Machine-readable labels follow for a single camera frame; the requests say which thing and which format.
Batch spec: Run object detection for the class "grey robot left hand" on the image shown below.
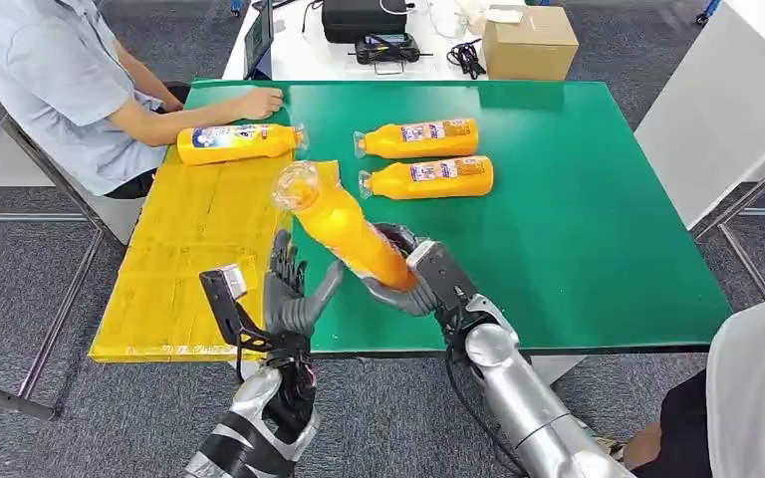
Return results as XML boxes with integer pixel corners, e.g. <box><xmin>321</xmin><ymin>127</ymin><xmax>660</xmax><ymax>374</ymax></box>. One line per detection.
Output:
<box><xmin>262</xmin><ymin>228</ymin><xmax>346</xmax><ymax>339</ymax></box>

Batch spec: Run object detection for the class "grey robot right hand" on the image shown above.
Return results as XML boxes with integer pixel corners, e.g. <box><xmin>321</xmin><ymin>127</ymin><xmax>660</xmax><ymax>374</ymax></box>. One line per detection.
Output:
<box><xmin>360</xmin><ymin>222</ymin><xmax>440</xmax><ymax>319</ymax></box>

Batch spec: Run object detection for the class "orange drink bottle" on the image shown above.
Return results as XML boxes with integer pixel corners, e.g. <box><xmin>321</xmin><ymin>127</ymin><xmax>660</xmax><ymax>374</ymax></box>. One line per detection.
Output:
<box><xmin>271</xmin><ymin>159</ymin><xmax>420</xmax><ymax>293</ymax></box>
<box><xmin>358</xmin><ymin>155</ymin><xmax>495</xmax><ymax>201</ymax></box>
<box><xmin>353</xmin><ymin>118</ymin><xmax>480</xmax><ymax>160</ymax></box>
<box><xmin>176</xmin><ymin>122</ymin><xmax>309</xmax><ymax>167</ymax></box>

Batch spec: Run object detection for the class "yellow plastic sheet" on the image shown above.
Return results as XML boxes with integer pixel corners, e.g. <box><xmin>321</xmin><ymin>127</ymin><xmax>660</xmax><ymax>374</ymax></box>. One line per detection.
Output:
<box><xmin>89</xmin><ymin>147</ymin><xmax>345</xmax><ymax>364</ymax></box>

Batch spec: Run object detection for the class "white table leg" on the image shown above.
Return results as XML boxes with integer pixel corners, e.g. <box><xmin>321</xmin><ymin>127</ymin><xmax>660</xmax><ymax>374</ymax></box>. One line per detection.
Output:
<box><xmin>530</xmin><ymin>356</ymin><xmax>587</xmax><ymax>387</ymax></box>

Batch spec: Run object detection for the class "green table mat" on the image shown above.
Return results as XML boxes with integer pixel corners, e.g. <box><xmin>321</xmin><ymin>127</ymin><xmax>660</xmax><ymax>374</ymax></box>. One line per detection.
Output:
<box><xmin>180</xmin><ymin>80</ymin><xmax>733</xmax><ymax>355</ymax></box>

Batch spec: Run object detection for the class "person's pale sneaker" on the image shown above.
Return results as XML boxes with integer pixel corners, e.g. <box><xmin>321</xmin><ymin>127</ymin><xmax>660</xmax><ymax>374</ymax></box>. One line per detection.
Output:
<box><xmin>597</xmin><ymin>435</ymin><xmax>628</xmax><ymax>463</ymax></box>

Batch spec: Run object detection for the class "white desk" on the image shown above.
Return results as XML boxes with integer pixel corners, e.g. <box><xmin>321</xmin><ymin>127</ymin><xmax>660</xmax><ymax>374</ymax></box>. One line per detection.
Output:
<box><xmin>223</xmin><ymin>0</ymin><xmax>556</xmax><ymax>83</ymax></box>

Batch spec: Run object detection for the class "black handheld controller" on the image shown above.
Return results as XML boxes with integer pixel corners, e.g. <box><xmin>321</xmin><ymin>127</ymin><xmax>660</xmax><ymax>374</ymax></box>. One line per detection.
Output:
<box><xmin>355</xmin><ymin>33</ymin><xmax>422</xmax><ymax>66</ymax></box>

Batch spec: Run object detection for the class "brown cardboard box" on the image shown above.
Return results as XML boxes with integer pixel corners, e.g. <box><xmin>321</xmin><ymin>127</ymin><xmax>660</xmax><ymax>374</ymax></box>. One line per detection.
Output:
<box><xmin>481</xmin><ymin>6</ymin><xmax>581</xmax><ymax>82</ymax></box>

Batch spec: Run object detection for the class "clear plastic bag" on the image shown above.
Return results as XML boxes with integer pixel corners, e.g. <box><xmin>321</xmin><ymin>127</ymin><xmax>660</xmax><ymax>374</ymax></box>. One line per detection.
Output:
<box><xmin>428</xmin><ymin>0</ymin><xmax>484</xmax><ymax>40</ymax></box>

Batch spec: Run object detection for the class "black carrying case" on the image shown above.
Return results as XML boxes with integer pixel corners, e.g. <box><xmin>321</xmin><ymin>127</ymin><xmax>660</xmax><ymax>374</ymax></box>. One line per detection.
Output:
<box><xmin>321</xmin><ymin>0</ymin><xmax>410</xmax><ymax>45</ymax></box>

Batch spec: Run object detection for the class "seated person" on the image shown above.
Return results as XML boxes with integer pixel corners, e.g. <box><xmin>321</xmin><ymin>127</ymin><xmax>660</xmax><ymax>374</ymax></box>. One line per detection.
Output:
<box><xmin>0</xmin><ymin>0</ymin><xmax>285</xmax><ymax>199</ymax></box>

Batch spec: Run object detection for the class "standing person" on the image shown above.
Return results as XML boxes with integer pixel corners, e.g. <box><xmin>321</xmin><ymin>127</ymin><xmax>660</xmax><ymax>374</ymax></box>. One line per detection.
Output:
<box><xmin>623</xmin><ymin>287</ymin><xmax>765</xmax><ymax>478</ymax></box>

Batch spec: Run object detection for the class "white side table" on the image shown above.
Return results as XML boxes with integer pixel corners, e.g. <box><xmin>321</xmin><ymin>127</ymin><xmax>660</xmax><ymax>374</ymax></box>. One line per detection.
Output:
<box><xmin>634</xmin><ymin>0</ymin><xmax>765</xmax><ymax>302</ymax></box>

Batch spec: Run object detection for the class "blue chair base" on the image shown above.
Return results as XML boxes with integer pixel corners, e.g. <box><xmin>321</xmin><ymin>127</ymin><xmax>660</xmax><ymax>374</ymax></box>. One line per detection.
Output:
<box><xmin>695</xmin><ymin>0</ymin><xmax>723</xmax><ymax>28</ymax></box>

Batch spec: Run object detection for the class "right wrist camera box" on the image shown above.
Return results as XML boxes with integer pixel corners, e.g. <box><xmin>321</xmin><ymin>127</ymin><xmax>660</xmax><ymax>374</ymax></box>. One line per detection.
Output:
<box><xmin>406</xmin><ymin>239</ymin><xmax>483</xmax><ymax>312</ymax></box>

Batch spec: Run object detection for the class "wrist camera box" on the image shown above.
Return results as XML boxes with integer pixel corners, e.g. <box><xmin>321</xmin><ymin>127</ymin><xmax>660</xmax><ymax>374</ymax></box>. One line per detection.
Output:
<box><xmin>406</xmin><ymin>239</ymin><xmax>483</xmax><ymax>312</ymax></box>
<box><xmin>198</xmin><ymin>263</ymin><xmax>272</xmax><ymax>351</ymax></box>

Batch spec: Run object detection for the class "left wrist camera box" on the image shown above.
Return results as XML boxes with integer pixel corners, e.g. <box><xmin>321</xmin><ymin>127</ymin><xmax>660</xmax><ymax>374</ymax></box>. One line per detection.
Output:
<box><xmin>198</xmin><ymin>263</ymin><xmax>272</xmax><ymax>351</ymax></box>

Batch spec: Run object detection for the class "grey metal frame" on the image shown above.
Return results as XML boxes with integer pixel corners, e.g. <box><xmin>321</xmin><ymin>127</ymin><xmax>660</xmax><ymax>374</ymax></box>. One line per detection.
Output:
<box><xmin>0</xmin><ymin>99</ymin><xmax>127</xmax><ymax>421</ymax></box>

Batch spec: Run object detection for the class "black coiled cable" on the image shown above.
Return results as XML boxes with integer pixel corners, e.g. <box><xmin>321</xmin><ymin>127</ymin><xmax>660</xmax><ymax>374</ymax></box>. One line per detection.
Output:
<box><xmin>446</xmin><ymin>39</ymin><xmax>487</xmax><ymax>81</ymax></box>

